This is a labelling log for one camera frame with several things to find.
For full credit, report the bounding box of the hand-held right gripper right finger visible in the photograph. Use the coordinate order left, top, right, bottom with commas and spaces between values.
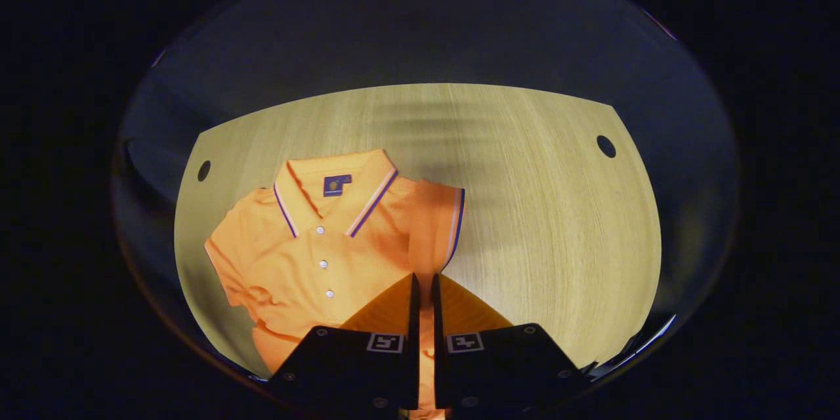
431, 274, 595, 417

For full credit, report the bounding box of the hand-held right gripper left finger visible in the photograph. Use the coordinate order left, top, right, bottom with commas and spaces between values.
268, 272, 421, 420

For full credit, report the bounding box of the orange T-shirt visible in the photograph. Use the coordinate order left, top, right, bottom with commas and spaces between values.
205, 149, 466, 417

